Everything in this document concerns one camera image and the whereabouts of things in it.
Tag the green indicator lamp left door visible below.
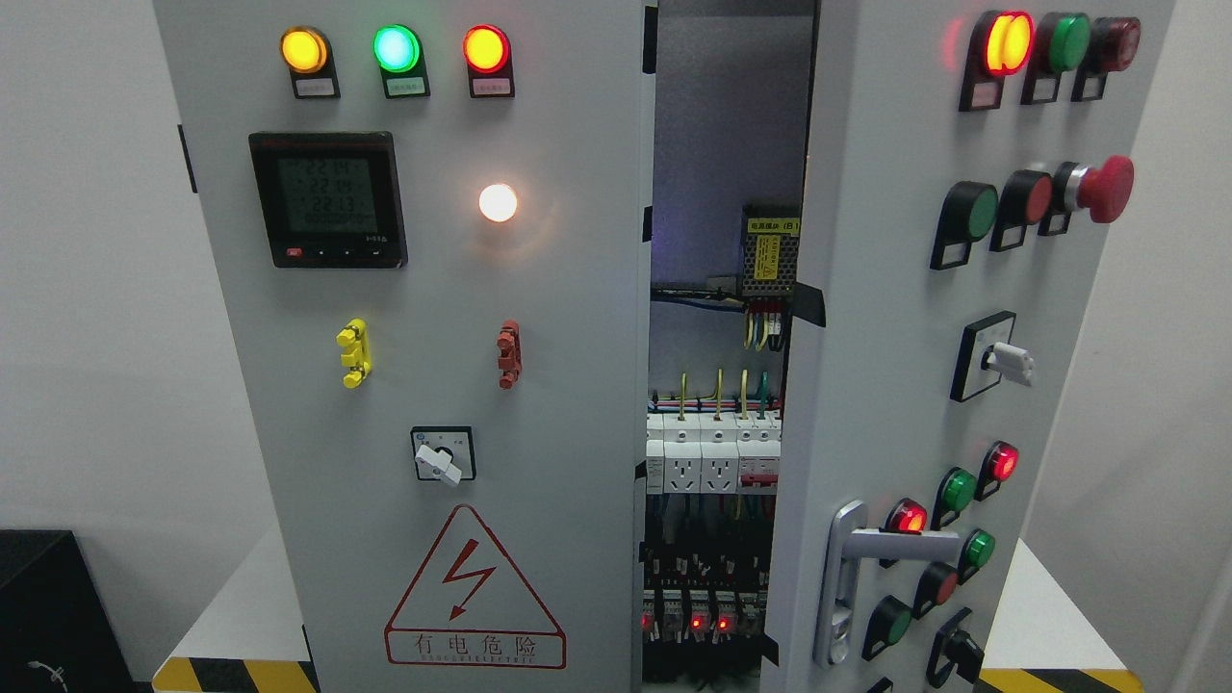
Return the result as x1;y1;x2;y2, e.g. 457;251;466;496
372;23;430;97

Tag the yellow indicator lamp left door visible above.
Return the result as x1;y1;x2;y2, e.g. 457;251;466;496
280;25;340;97

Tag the lit red-yellow lamp right door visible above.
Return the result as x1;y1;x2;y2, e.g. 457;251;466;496
958;10;1035;113

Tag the black box at left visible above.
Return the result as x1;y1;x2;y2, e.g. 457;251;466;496
1;529;133;692

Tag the perforated metal power supply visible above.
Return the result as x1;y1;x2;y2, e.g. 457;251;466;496
740;203;802;297

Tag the red electric hazard warning sticker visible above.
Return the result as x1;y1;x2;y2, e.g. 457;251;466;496
384;504;565;668

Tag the silver door lever handle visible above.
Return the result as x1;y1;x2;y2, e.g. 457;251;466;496
813;499;963;668

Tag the white glowing indicator lamp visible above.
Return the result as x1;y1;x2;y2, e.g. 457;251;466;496
476;182;519;223

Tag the yellow test terminal block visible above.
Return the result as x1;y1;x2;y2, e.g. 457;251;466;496
335;319;372;388

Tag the grey cabinet door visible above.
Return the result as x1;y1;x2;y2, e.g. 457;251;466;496
154;1;655;692
761;1;1174;692

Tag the black digital power meter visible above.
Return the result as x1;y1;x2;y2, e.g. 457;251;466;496
249;131;407;269

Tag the white socket breaker row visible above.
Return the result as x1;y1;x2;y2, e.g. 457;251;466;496
644;412;784;496

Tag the red test terminal block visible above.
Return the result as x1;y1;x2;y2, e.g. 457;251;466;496
496;321;521;390

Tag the grey electrical cabinet body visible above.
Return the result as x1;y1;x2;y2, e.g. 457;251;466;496
637;1;817;692

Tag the red indicator lamp left door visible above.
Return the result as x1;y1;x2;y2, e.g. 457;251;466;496
462;25;515;97

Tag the white selector switch right door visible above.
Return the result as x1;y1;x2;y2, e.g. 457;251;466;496
949;311;1035;402

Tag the relay and terminal row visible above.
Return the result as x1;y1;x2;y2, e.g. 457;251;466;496
641;545;770;691

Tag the red emergency stop mushroom button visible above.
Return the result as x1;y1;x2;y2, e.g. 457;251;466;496
1039;155;1135;236

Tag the white rotary selector switch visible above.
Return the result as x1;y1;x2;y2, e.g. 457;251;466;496
410;425;476;488

